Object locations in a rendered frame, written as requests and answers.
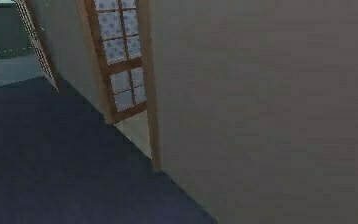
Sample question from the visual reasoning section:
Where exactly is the brown glass-paned room door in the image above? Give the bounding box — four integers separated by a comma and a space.
83, 0, 148, 124

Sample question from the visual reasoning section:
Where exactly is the dark green cabinet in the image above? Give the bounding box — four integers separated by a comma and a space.
0, 1, 35, 60

